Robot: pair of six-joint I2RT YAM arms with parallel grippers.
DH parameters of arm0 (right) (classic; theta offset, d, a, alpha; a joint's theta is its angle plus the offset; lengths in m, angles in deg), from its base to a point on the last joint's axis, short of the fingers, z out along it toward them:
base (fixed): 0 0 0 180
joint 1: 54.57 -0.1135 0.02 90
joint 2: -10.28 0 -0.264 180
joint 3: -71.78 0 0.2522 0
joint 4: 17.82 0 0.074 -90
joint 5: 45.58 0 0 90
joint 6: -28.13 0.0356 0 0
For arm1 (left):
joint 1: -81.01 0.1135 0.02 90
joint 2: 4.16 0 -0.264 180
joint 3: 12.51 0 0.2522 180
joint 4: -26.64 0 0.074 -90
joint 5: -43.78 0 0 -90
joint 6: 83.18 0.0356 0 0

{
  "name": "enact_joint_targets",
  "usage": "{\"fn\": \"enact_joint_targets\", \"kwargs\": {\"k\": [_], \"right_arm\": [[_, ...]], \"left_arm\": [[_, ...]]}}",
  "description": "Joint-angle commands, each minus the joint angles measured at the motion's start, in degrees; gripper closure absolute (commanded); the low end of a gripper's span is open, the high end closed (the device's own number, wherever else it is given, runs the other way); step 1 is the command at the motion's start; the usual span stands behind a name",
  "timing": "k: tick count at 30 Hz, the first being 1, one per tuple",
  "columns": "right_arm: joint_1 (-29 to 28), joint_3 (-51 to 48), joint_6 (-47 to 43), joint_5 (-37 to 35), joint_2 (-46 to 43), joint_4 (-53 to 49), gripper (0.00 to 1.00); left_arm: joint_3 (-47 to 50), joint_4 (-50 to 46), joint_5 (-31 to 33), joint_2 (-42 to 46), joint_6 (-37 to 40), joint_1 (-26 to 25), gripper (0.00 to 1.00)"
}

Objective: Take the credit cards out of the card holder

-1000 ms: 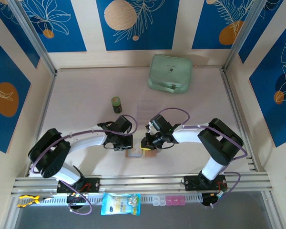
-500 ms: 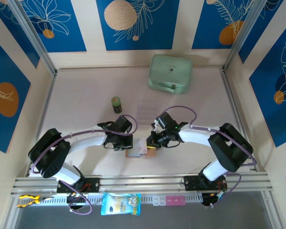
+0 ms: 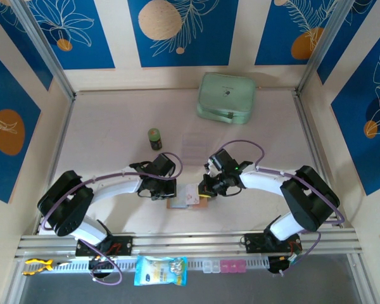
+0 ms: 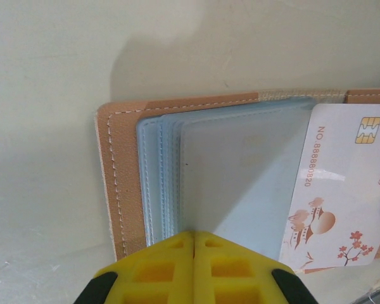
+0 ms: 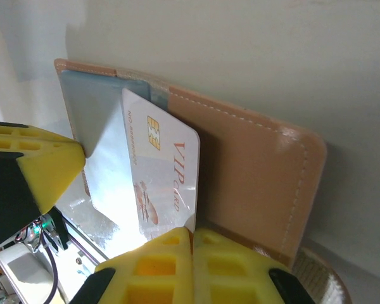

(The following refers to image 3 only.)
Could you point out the white floral card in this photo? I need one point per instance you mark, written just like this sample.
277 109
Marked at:
191 194

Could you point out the tan leather card holder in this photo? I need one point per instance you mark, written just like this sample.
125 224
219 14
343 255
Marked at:
177 203

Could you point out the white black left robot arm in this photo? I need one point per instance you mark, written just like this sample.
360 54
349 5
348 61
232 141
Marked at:
120 187

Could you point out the green labelled bottle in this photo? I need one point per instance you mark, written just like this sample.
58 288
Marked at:
155 139

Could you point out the clear pill box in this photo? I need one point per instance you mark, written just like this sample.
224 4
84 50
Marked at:
211 266

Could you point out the pink pill box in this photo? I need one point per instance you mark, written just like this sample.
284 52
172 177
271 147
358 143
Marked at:
232 266

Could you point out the blue snack packet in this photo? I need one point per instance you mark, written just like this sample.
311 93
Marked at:
160 272

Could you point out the mint green zipper pouch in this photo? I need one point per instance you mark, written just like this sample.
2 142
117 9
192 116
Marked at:
225 95

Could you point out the yellow black pliers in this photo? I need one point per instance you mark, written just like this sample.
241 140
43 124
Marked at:
38 265

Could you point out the long aluminium base rail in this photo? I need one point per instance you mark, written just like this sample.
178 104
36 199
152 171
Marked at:
190 242

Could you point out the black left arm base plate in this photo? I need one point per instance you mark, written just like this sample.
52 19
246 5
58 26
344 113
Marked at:
125 245

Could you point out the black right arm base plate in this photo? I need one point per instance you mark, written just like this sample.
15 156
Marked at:
256 243

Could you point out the aluminium side rail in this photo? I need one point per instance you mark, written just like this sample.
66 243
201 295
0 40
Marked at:
58 158
313 152

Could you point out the aluminium corner post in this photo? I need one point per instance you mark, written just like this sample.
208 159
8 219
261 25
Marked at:
323 47
41 47

